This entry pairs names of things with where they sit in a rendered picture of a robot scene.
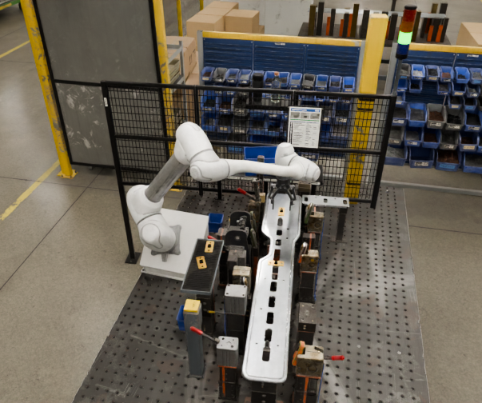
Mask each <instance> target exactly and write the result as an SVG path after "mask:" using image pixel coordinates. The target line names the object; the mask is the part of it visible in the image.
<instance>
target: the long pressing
mask: <svg viewBox="0 0 482 403"><path fill-rule="evenodd" d="M268 195H269V194H267V195H266V200H265V210H264V215H263V220H262V226H261V233H262V234H263V235H264V236H266V237H267V238H268V239H269V240H270V246H269V254H268V255H267V256H265V257H263V258H262V259H260V260H259V261H258V264H257V274H256V280H255V286H254V291H253V300H252V306H251V312H250V317H249V327H248V333H247V338H246V343H245V353H244V359H243V364H242V370H241V373H242V376H243V378H244V379H246V380H248V381H259V382H267V383H273V384H280V383H283V382H284V381H285V380H286V378H287V370H288V357H289V332H290V318H291V305H292V292H293V267H294V254H295V243H296V241H297V239H298V238H299V237H300V235H301V206H302V197H301V196H299V195H296V197H297V200H296V201H293V204H294V205H291V210H290V211H289V203H290V198H289V195H288V194H277V195H276V196H275V197H274V207H273V204H271V199H268ZM279 207H283V208H285V216H278V210H279ZM279 217H282V219H283V225H282V226H278V225H277V220H278V218H279ZM278 230H281V231H282V234H281V236H279V235H277V231H278ZM287 238H288V239H287ZM276 240H281V245H275V243H276ZM275 249H279V250H280V257H279V261H283V262H284V266H278V275H277V280H273V279H272V271H273V266H275V265H268V260H272V261H273V258H274V250H275ZM283 280H284V281H283ZM271 282H276V283H277V290H276V292H270V286H271ZM269 297H275V306H274V307H273V308H272V307H269ZM261 308H262V309H261ZM267 313H273V323H272V324H267V323H266V321H267ZM267 329H271V330H272V338H271V342H270V343H269V347H268V346H265V331H266V330H267ZM256 343H257V344H256ZM278 345H279V346H278ZM263 348H270V355H269V361H262V356H263Z"/></svg>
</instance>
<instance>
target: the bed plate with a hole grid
mask: <svg viewBox="0 0 482 403"><path fill-rule="evenodd" d="M216 196H217V192H210V191H204V194H203V196H201V195H199V190H186V192H185V195H184V196H183V197H182V199H181V201H180V203H179V205H178V206H177V209H176V211H181V212H186V213H195V214H200V215H204V216H209V214H210V213H222V214H224V217H223V226H222V228H223V227H226V228H228V225H229V219H230V215H231V213H232V212H233V211H235V210H245V211H248V212H249V201H250V200H252V199H251V198H249V197H247V196H246V195H244V194H232V193H222V197H225V200H224V201H223V200H215V197H216ZM318 207H320V208H321V213H324V221H325V222H324V228H323V234H322V241H321V258H319V259H321V260H320V261H321V263H320V264H319V266H318V272H317V284H316V291H315V295H316V297H315V298H316V300H314V303H313V304H314V305H317V325H316V332H315V333H314V337H313V345H314V346H321V347H323V348H324V357H331V356H339V355H343V356H344V357H345V359H344V360H343V361H332V360H324V363H325V364H324V369H323V375H322V380H321V390H320V395H319V403H430V399H429V392H428V380H427V375H426V371H425V360H424V348H423V341H422V334H421V329H420V323H419V322H420V315H419V309H418V302H417V295H416V283H415V279H414V272H413V263H412V251H411V245H410V238H409V231H408V219H407V213H406V205H405V199H404V189H403V188H401V187H393V186H380V188H379V193H378V198H377V202H376V208H375V209H373V208H370V203H363V202H358V203H357V204H349V207H348V212H347V214H346V218H345V227H344V233H343V237H347V241H348V243H339V242H331V241H330V236H331V235H332V236H336V231H337V221H338V215H339V208H334V207H324V206H318ZM303 233H305V230H304V229H301V235H300V237H299V238H298V239H297V241H296V243H295V254H294V267H293V292H292V305H291V318H290V332H289V357H288V370H287V378H286V380H285V381H284V382H283V383H280V384H277V399H276V400H277V401H283V402H284V403H289V402H291V401H289V399H291V396H292V394H293V392H294V389H295V381H296V375H297V374H296V373H293V365H292V361H293V360H292V357H293V344H294V343H297V329H298V312H299V303H297V302H296V301H295V300H296V299H295V298H296V296H297V293H299V288H300V282H301V277H298V275H297V273H298V270H299V269H300V268H301V263H298V262H297V257H298V256H299V253H300V251H301V245H302V244H301V241H302V239H303ZM182 282H183V281H180V280H176V279H172V278H168V277H161V276H157V275H152V274H148V273H141V275H140V277H139V278H138V280H137V282H136V284H135V286H134V288H133V289H132V291H131V293H130V295H129V297H128V298H127V300H126V302H125V305H124V306H123V308H122V309H121V312H120V313H119V315H118V319H117V320H116V321H115V322H114V325H113V326H112V328H111V330H110V332H109V336H108V337H107V338H106V339H105V341H104V343H103V345H102V347H101V348H100V350H99V352H98V354H97V356H96V357H95V359H94V363H93V364H92V365H91V367H90V370H89V371H88V373H87V375H86V376H85V378H84V380H83V382H82V384H81V386H80V388H79V389H78V391H77V393H76V394H75V396H74V400H73V401H72V403H232V402H231V401H228V400H222V399H218V394H219V390H218V385H219V379H220V370H219V366H217V345H215V344H214V343H213V341H211V340H210V339H208V338H207V337H202V345H203V358H204V365H206V368H205V375H204V378H195V377H188V374H189V363H188V352H187V347H186V345H187V344H186V335H185V331H184V330H179V328H178V323H177V315H178V311H179V309H180V306H181V305H185V303H186V300H187V299H188V300H196V294H193V293H181V285H182ZM243 359H244V357H243V356H240V357H239V356H238V362H237V372H238V386H239V392H238V400H239V403H245V398H246V397H251V381H248V380H246V379H244V378H243V376H242V373H241V370H242V364H243Z"/></svg>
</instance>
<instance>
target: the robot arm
mask: <svg viewBox="0 0 482 403"><path fill-rule="evenodd" d="M176 139H177V140H176V144H175V147H174V154H173V155H172V156H171V158H170V159H169V160H168V161H167V162H166V164H165V165H164V166H163V168H162V169H161V171H160V172H159V173H158V174H157V176H156V177H155V178H154V179H153V180H152V182H151V183H150V184H149V186H144V185H137V186H134V187H132V188H131V189H130V190H129V192H128V193H127V196H126V201H127V206H128V208H129V211H130V213H131V215H132V218H133V219H134V221H135V223H136V225H137V227H138V231H139V237H140V240H141V242H142V244H143V245H144V246H146V247H147V248H149V249H151V255H153V256H155V255H158V254H161V259H162V262H167V258H168V254H175V255H177V256H178V255H180V254H181V251H180V236H181V225H168V224H167V222H166V221H165V219H164V218H163V216H162V214H161V208H162V204H163V201H164V198H163V197H164V196H165V194H166V193H167V192H168V191H169V189H170V188H171V187H172V186H173V184H174V183H175V182H176V181H177V180H178V178H179V177H180V176H181V175H182V174H183V173H184V172H185V170H186V169H187V168H188V167H189V165H190V169H189V172H190V174H191V176H192V178H193V179H195V180H197V181H200V182H216V181H220V180H222V179H225V178H228V177H230V176H232V175H234V174H238V173H255V174H268V175H274V176H276V178H277V183H276V184H273V183H272V184H271V189H270V191H269V195H268V199H271V204H273V207H274V197H275V196H276V195H277V193H278V192H279V191H285V192H286V193H287V194H288V195H289V198H290V203H289V211H290V210H291V205H293V201H296V200H297V197H296V193H295V189H294V187H295V185H292V186H291V185H290V184H289V179H290V178H293V179H295V180H301V181H307V182H314V181H316V180H317V179H318V178H319V176H320V169H319V167H318V166H317V165H316V164H315V163H314V162H311V161H310V160H309V159H306V158H303V157H300V156H298V155H297V154H296V153H295V152H294V148H293V146H292V144H290V143H288V142H283V143H281V144H280V145H279V146H278V147H277V150H276V155H275V165H272V164H267V163H262V162H252V161H245V160H230V159H224V158H222V159H220V158H219V157H218V156H217V155H216V154H215V152H214V151H213V147H212V145H211V143H210V141H209V139H208V138H207V136H206V135H205V133H204V131H203V130H202V129H201V128H200V127H199V126H198V125H196V124H195V123H192V122H186V123H183V124H182V125H180V126H179V127H178V128H177V131H176ZM275 186H276V187H277V189H276V191H275V192H274V193H273V195H272V196H271V193H272V192H273V188H274V187H275ZM289 187H291V189H292V192H293V196H292V194H291V193H290V192H289Z"/></svg>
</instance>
